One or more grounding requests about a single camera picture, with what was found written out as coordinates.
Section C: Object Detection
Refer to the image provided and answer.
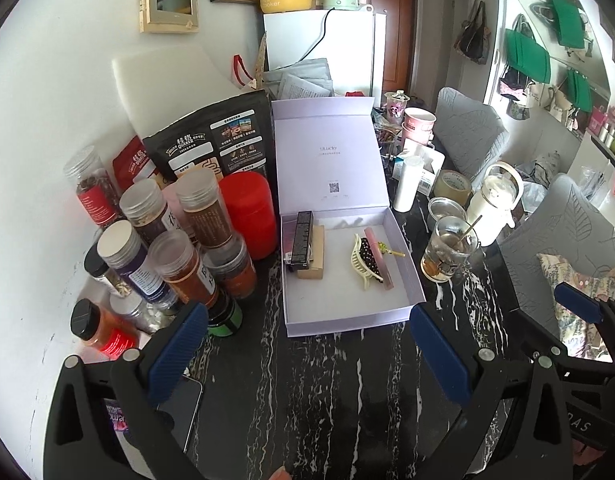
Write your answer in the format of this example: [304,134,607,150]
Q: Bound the red label black cap bottle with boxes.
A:
[70,298,140,361]

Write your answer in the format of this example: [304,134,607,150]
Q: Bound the white cylindrical bottle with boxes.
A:
[392,154,425,214]

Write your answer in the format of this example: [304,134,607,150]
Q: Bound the glass mug with spoon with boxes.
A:
[420,216,480,283]

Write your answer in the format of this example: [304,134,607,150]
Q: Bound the cream claw hair clip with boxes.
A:
[350,234,379,290]

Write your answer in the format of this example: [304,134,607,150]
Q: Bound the purple label jar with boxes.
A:
[96,220,178,313]

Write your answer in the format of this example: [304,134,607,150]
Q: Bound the packing tape roll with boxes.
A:
[433,170,472,207]

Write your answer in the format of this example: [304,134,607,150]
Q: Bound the open lavender gift box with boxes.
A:
[272,96,426,337]

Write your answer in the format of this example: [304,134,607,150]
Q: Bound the green label black jar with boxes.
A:
[208,289,242,337]

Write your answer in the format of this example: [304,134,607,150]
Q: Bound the red cylindrical canister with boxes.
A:
[219,171,277,260]

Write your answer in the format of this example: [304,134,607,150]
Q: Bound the pink case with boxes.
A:
[364,228,394,290]

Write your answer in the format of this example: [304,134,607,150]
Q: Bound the clear jar orange contents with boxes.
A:
[204,233,258,299]

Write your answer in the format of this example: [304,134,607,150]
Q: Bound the brown label spice jar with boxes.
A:
[175,168,234,249]

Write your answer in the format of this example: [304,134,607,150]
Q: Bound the black smartphone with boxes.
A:
[157,376,204,453]

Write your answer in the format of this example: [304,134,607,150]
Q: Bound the gold rectangular box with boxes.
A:
[297,226,325,280]

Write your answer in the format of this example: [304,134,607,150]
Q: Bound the green tote bag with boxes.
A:
[504,26,551,88]

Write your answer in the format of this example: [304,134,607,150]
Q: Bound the black polka dot scrunchie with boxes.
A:
[359,237,383,283]

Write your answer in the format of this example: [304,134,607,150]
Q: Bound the white mini fridge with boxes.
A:
[263,6,387,103]

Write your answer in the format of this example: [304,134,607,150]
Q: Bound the white electric kettle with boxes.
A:
[467,162,523,247]

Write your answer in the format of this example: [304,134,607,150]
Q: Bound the grey leaf pattern chair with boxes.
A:
[433,87,510,185]

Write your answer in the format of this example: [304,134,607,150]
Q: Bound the floral cushion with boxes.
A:
[537,254,615,363]

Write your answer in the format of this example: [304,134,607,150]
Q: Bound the wall intercom panel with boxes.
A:
[138,0,199,34]

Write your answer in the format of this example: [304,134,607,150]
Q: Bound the yellow green flower hair clip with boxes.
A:
[378,242,405,258]

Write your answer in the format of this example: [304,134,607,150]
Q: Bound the orange spice jar white label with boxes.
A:
[148,230,219,308]

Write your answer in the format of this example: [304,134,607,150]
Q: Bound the black snack bag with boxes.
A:
[143,90,274,182]

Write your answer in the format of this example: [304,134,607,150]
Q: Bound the purple blue monkey can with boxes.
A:
[105,399,130,434]

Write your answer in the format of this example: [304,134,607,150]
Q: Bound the steel cup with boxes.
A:
[427,197,466,231]

